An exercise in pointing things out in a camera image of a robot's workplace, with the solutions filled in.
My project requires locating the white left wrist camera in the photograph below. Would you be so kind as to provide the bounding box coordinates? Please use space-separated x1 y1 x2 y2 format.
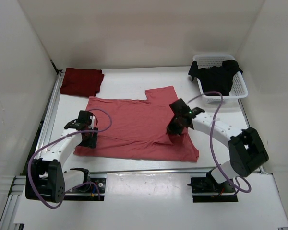
89 116 98 129

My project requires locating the black t shirt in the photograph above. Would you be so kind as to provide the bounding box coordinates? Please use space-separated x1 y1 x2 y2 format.
188 60 243 96

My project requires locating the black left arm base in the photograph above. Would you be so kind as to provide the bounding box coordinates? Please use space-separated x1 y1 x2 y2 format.
64 168 106 201

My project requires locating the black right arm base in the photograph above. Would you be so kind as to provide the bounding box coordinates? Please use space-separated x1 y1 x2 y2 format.
187 173 238 203

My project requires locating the aluminium left frame profile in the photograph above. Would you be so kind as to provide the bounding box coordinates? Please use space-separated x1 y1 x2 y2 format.
0 70 65 230

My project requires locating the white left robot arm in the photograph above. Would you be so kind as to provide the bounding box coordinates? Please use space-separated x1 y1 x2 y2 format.
25 110 98 203

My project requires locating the white plastic laundry basket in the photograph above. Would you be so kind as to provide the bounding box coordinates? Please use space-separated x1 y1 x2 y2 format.
188 54 248 104

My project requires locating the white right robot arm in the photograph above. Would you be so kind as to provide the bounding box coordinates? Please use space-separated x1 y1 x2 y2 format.
167 99 269 192

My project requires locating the dark red t shirt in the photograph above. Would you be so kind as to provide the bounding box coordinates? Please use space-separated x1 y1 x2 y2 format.
60 68 104 98

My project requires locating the pink t shirt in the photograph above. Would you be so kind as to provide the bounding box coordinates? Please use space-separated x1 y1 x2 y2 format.
74 86 199 162

